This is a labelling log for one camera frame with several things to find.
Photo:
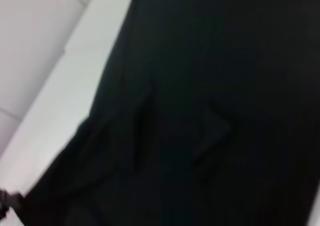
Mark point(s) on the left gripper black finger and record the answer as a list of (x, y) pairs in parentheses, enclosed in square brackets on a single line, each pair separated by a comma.
[(8, 202)]

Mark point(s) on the black shirt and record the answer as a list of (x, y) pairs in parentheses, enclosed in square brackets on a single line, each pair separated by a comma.
[(187, 86)]

